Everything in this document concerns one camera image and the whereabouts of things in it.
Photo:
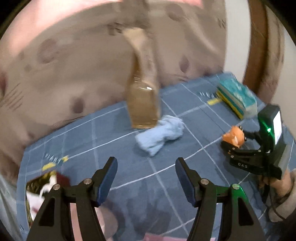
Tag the person's right hand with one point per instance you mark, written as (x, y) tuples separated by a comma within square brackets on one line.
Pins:
[(279, 185)]

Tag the grey plastic sheet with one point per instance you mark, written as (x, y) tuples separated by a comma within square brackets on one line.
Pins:
[(11, 204)]

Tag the person's right forearm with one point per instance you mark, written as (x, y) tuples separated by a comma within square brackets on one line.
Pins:
[(284, 208)]

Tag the orange plush toy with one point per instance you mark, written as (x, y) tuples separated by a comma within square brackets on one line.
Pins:
[(233, 136)]

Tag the pink mug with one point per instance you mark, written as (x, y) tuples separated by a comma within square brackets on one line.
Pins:
[(74, 215)]

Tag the gold metal tray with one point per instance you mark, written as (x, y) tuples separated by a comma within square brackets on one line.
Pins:
[(31, 185)]

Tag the brown kraft snack bag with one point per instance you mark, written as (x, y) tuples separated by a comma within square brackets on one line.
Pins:
[(143, 104)]

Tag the blue checked blanket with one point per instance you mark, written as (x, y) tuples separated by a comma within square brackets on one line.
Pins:
[(138, 180)]

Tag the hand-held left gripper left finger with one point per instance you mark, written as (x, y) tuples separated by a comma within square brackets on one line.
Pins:
[(108, 178)]

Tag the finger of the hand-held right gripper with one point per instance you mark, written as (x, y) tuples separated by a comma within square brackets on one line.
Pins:
[(240, 150), (251, 134)]

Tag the wooden door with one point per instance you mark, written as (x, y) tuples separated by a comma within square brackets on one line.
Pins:
[(256, 46)]

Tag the light blue towel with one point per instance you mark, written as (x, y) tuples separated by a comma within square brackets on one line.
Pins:
[(159, 136)]

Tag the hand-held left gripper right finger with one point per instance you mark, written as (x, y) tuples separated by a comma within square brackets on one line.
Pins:
[(185, 183)]

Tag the teal tissue pack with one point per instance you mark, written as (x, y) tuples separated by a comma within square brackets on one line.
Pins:
[(238, 95)]

